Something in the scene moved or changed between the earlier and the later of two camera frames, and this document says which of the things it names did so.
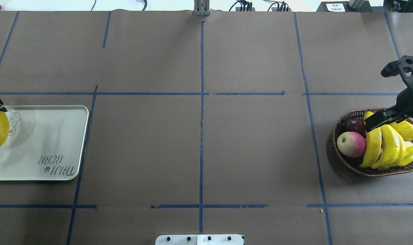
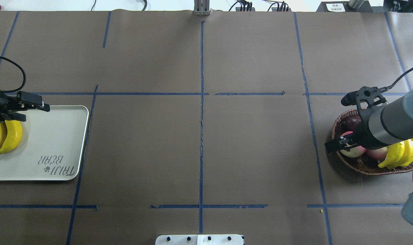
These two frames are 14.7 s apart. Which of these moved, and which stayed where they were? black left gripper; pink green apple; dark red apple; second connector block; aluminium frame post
Moved: black left gripper
Stayed: aluminium frame post; second connector block; pink green apple; dark red apple
